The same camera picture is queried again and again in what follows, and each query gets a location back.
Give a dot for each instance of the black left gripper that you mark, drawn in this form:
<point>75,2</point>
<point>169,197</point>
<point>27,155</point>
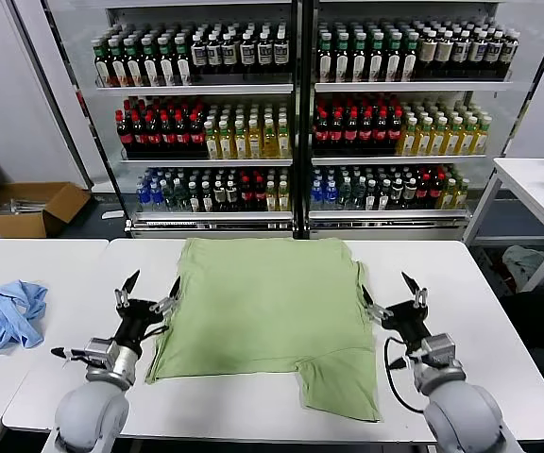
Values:
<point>137,321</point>

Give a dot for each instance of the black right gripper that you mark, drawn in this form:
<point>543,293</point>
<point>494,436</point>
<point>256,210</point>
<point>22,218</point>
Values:
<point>406,321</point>

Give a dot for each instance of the light green printed polo shirt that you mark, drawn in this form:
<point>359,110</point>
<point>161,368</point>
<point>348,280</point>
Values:
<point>262,311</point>

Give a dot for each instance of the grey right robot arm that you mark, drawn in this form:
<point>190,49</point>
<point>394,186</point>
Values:
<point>465,415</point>

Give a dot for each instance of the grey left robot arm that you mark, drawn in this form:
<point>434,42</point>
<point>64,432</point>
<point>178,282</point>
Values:
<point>90,415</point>

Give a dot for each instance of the pile of mixed clothes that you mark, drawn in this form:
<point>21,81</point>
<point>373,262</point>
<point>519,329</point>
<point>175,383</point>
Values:
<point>524,258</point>

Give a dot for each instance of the small white flat object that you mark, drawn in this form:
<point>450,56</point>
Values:
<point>113,214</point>

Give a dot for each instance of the small blue water bottle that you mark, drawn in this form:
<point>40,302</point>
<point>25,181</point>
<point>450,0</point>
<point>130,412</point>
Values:
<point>142,198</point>
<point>156,198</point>
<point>317,196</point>
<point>331,196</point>

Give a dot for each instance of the small clear green bottle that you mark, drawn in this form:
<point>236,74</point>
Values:
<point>345,196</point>
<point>358,196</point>
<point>181,198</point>
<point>168,198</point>

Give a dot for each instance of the small dark drink bottle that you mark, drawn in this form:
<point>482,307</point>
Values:
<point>371,196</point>
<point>231,196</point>
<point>397,193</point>
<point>384,196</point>
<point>194,198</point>
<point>410,191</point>
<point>207,198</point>
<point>219,196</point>

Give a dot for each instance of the small cola bottle red cap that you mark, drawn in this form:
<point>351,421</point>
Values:
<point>246,196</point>
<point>435,193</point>
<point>422,193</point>
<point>259,196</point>

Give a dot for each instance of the small yellow juice bottle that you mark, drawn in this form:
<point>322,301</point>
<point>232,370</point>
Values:
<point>461,194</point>
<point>271,198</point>
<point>448,194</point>
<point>283,198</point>

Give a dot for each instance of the open brown cardboard box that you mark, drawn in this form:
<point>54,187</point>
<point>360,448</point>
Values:
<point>66,203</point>

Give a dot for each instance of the light blue crumpled shirt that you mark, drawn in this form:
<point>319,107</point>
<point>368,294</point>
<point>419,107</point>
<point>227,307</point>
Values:
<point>12,311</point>

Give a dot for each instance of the grey metal parts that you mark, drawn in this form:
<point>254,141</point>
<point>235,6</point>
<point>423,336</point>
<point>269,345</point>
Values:
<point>26,206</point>

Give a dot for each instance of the white side table with legs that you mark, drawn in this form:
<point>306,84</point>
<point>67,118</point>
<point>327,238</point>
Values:
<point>527,181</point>

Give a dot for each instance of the black-framed glass fridge door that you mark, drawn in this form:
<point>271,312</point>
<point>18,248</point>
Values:
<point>513,108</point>
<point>99,108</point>

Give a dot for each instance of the drink bottle shelf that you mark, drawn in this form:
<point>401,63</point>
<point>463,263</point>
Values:
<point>196,88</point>

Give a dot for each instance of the metal shelf with bottles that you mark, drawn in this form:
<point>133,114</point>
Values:
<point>413,87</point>

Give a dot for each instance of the dark tea bottle green cap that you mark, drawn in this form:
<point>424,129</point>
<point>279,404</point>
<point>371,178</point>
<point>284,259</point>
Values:
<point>342,61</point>
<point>394,61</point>
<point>411,61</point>
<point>134,71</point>
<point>118,71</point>
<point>325,61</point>
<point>151,71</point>
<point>377,61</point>
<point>167,71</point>
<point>360,61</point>
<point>102,71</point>
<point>183,71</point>

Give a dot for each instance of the dark bottle navy label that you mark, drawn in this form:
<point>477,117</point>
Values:
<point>264,53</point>
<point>494,51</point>
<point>281,52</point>
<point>478,51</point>
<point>461,51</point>
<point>511,51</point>
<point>248,54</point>
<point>229,55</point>
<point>214,55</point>
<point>199,55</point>

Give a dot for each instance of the dark bottle beige label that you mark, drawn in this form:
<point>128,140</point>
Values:
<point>427,52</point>
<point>444,51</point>

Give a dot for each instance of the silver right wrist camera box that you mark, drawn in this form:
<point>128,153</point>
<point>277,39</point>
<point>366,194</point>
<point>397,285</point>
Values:
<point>437,348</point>

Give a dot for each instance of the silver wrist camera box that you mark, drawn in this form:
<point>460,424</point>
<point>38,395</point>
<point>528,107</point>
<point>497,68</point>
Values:
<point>101,351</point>
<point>437,348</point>

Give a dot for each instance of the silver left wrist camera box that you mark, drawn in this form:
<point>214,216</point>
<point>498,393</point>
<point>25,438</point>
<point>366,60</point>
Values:
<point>101,351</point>

